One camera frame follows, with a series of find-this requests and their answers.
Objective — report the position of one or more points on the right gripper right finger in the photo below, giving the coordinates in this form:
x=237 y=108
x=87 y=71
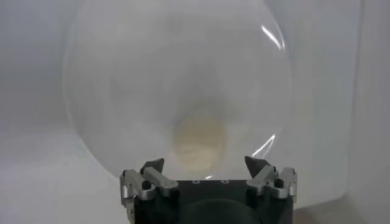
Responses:
x=268 y=181

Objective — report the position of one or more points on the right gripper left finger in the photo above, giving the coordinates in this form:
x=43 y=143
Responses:
x=152 y=179

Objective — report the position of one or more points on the white steamed baozi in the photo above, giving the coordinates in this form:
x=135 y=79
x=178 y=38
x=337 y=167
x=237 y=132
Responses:
x=199 y=143

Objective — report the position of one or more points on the round white plate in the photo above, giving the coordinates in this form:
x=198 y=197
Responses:
x=152 y=76

